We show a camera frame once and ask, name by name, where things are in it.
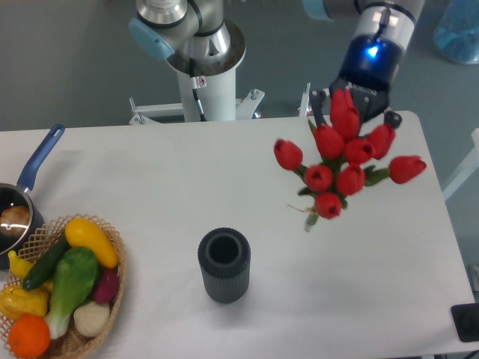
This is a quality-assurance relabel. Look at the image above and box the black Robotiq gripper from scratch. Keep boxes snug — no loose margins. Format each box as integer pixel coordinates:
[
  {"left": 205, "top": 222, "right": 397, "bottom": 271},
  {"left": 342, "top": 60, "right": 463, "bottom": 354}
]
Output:
[{"left": 309, "top": 35, "right": 403, "bottom": 129}]

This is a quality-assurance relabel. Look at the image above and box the red tulip bouquet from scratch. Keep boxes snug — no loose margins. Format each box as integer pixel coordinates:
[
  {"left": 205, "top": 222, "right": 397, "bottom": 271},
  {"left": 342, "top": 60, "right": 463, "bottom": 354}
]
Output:
[{"left": 273, "top": 89, "right": 427, "bottom": 232}]

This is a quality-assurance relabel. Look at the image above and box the dark grey ribbed vase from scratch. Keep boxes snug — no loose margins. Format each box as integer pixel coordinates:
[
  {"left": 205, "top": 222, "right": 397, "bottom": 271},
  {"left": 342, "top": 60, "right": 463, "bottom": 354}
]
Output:
[{"left": 198, "top": 227, "right": 251, "bottom": 304}]

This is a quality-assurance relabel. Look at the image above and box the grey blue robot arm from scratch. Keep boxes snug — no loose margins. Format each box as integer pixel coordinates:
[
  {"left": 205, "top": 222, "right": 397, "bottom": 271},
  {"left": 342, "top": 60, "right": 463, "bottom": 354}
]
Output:
[{"left": 129, "top": 1, "right": 424, "bottom": 127}]

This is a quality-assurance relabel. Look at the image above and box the blue plastic bag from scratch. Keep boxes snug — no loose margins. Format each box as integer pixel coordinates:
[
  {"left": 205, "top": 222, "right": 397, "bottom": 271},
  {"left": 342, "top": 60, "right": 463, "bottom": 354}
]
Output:
[{"left": 433, "top": 0, "right": 478, "bottom": 64}]

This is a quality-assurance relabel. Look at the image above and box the black device at table edge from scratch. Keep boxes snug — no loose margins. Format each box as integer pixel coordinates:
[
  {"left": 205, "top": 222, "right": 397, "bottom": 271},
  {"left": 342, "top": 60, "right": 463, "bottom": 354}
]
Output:
[{"left": 451, "top": 303, "right": 479, "bottom": 343}]

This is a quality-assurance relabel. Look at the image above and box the yellow squash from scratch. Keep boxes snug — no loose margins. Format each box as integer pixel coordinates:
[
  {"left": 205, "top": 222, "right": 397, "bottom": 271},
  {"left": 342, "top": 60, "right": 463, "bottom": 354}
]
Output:
[{"left": 64, "top": 218, "right": 119, "bottom": 269}]

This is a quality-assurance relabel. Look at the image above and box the purple red radish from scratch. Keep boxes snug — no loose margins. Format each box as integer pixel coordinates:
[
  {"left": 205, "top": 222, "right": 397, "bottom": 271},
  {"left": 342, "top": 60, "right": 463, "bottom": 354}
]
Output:
[{"left": 92, "top": 269, "right": 120, "bottom": 304}]

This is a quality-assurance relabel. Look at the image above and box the green bok choy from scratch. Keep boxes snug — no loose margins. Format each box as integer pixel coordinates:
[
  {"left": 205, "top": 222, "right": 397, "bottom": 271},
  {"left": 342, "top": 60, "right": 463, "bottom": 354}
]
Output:
[{"left": 45, "top": 247, "right": 99, "bottom": 340}]

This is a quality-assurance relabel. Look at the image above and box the white garlic bulb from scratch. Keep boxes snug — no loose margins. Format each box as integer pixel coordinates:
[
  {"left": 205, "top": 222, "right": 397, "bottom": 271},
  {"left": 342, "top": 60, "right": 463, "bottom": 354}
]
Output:
[{"left": 73, "top": 301, "right": 110, "bottom": 337}]

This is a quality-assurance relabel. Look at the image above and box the woven wicker basket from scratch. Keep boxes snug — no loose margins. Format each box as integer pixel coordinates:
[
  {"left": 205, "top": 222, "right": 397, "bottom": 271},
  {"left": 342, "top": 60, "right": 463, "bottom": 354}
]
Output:
[{"left": 1, "top": 214, "right": 126, "bottom": 358}]

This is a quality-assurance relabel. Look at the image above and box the green cucumber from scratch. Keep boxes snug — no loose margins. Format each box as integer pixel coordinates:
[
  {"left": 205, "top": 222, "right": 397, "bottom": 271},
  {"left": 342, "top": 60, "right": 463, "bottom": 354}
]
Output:
[{"left": 22, "top": 236, "right": 70, "bottom": 290}]

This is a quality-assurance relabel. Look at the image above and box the bread roll in saucepan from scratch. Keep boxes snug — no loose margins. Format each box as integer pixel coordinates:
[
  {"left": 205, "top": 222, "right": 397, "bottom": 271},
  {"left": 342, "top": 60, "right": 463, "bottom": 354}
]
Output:
[{"left": 1, "top": 206, "right": 30, "bottom": 238}]

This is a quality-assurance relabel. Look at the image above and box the small yellow pear gourd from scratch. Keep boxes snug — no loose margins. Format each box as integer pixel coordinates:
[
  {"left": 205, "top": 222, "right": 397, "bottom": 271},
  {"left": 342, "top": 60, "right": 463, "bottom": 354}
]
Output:
[{"left": 7, "top": 251, "right": 34, "bottom": 280}]

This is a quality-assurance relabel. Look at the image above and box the yellow pumpkin gourd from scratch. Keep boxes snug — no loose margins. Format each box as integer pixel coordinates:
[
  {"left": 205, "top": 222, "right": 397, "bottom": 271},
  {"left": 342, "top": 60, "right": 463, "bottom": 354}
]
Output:
[{"left": 1, "top": 285, "right": 49, "bottom": 322}]

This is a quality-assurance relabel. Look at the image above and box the orange fruit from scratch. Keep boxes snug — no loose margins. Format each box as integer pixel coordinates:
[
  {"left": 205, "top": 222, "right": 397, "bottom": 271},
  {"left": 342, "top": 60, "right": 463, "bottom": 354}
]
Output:
[{"left": 7, "top": 315, "right": 50, "bottom": 358}]

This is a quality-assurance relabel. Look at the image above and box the white frame bar right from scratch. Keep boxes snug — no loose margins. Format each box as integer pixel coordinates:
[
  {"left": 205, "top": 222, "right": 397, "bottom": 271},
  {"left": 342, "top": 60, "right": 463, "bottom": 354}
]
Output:
[{"left": 442, "top": 128, "right": 478, "bottom": 201}]

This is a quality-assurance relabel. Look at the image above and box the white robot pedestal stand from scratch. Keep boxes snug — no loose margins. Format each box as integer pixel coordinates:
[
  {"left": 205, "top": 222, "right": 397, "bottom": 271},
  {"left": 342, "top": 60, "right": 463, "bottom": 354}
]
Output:
[{"left": 129, "top": 19, "right": 265, "bottom": 124}]

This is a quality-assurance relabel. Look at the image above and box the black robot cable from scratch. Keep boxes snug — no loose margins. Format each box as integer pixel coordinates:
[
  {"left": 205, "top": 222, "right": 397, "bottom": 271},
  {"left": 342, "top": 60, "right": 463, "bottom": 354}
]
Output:
[{"left": 188, "top": 58, "right": 207, "bottom": 123}]

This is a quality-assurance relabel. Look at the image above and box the blue handled saucepan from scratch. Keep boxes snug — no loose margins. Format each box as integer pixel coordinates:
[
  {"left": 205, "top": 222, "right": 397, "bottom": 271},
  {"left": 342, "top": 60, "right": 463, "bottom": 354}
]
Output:
[{"left": 1, "top": 124, "right": 65, "bottom": 270}]

